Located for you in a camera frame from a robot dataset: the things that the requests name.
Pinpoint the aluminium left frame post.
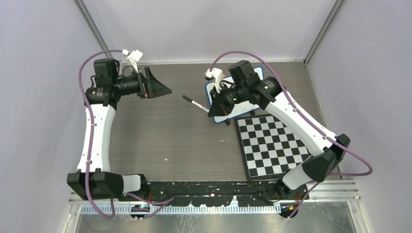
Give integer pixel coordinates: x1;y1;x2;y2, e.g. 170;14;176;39
73;0;119;51

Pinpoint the black white marker pen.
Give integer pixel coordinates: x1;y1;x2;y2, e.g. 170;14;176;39
182;95;209;113

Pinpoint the black white checkerboard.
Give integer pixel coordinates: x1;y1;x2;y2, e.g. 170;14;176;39
234;114;310;181

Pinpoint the aluminium right frame post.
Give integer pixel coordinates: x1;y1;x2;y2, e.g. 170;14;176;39
304;0;346;67

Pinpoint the aluminium front frame rail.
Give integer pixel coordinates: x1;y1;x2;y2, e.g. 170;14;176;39
68;180;362;216

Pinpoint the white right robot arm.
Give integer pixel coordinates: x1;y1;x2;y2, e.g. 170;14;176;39
205;60;350;199

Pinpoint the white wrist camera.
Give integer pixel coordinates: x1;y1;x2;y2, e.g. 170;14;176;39
121;49;143;73
205;68;223;93

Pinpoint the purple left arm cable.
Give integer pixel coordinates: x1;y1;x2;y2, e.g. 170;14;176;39
79;49;174;220

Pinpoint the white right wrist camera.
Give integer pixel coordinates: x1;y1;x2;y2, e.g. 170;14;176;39
205;68;223;93

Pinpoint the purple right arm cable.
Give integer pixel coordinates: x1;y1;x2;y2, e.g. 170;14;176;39
209;50;374;220

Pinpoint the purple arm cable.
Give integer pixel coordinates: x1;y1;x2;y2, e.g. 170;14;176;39
79;49;174;220
209;50;374;220

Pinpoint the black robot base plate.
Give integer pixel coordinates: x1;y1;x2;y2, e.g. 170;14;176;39
132;181;308;207

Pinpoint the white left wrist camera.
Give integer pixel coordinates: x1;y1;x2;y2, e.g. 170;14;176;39
121;49;143;73

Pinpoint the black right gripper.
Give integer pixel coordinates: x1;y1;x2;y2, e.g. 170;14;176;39
209;82;247;117

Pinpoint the aluminium frame post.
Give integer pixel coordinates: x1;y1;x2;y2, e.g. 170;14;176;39
73;0;119;51
304;0;346;67

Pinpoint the blue framed whiteboard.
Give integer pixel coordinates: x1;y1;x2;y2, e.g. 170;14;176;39
205;67;264;123

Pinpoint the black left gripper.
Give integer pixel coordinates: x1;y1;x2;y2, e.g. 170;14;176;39
114;67;172;99

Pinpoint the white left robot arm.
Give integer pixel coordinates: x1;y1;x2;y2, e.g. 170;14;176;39
67;58;172;201

